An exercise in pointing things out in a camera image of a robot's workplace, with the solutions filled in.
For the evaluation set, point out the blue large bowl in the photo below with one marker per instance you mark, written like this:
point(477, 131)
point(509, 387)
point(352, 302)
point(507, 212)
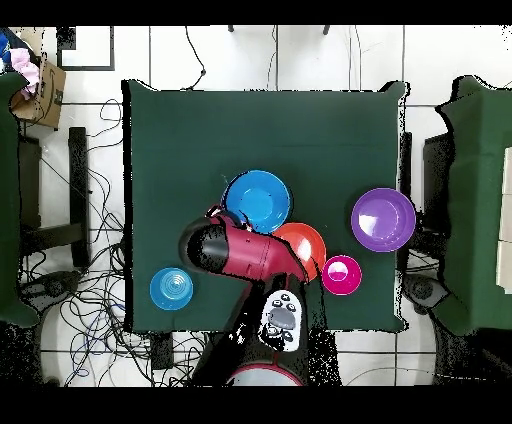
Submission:
point(258, 200)

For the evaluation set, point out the orange large bowl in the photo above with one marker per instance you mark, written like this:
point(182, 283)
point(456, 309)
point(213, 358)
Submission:
point(304, 240)

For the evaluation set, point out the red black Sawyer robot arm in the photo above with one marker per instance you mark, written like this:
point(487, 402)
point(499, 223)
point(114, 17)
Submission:
point(252, 256)

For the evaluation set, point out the blue small bowl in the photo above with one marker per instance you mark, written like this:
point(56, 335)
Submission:
point(171, 288)

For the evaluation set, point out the dark green tablecloth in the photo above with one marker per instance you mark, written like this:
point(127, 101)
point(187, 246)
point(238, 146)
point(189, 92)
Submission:
point(260, 132)

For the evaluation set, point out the pink-red small bowl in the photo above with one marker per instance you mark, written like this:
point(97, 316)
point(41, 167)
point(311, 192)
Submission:
point(342, 282)

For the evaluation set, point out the black power strip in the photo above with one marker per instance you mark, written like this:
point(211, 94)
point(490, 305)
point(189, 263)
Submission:
point(162, 352)

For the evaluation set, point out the black metal stand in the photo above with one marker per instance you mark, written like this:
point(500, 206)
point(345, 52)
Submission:
point(78, 192)

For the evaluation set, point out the purple large bowl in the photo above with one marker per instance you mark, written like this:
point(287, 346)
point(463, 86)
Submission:
point(384, 220)

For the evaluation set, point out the black chair base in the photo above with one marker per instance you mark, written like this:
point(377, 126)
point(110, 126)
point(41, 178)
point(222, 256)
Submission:
point(52, 286)
point(424, 290)

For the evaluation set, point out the black cabinet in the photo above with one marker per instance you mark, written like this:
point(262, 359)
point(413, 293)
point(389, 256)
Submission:
point(436, 180)

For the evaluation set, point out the cardboard box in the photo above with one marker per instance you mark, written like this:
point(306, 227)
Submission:
point(48, 96)

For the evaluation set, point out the green cloth covered table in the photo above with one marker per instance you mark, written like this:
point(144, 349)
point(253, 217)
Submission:
point(8, 200)
point(476, 200)

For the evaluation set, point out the pink cloth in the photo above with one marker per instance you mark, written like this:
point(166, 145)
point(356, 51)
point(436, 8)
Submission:
point(24, 66)

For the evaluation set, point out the blue item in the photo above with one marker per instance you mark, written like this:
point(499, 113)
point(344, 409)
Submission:
point(4, 48)

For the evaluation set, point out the black square frame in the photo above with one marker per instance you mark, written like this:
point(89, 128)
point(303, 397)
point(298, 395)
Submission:
point(86, 68)

